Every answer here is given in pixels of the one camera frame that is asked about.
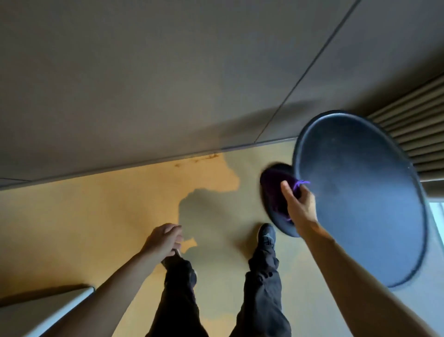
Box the black right shoe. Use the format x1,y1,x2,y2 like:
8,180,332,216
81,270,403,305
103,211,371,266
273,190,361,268
256,223,277,251

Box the small round black plate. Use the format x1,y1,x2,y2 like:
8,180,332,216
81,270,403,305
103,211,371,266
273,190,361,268
259,163,303,239

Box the white furniture top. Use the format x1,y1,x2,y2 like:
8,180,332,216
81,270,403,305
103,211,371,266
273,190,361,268
0,285,96,337

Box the beige pleated curtain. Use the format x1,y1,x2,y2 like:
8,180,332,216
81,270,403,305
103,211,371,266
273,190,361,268
367,74,444,203

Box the person's left forearm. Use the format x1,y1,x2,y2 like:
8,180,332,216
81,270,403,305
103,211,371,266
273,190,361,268
40,249,164,337

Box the person's right hand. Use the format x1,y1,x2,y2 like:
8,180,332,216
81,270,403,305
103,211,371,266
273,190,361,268
280,181,319,232

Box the person's left hand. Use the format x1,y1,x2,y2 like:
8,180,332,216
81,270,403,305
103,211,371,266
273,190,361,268
140,223,184,260

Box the large round black tray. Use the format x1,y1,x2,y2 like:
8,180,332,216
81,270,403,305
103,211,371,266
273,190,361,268
292,110,429,289

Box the black trousers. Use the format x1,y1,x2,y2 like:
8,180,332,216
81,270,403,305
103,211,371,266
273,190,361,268
146,243,293,337

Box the purple cloth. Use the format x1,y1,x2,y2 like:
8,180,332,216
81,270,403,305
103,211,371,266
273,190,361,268
261,169,311,223

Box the person's right forearm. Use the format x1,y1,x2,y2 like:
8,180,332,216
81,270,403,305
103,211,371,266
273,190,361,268
294,220,438,337

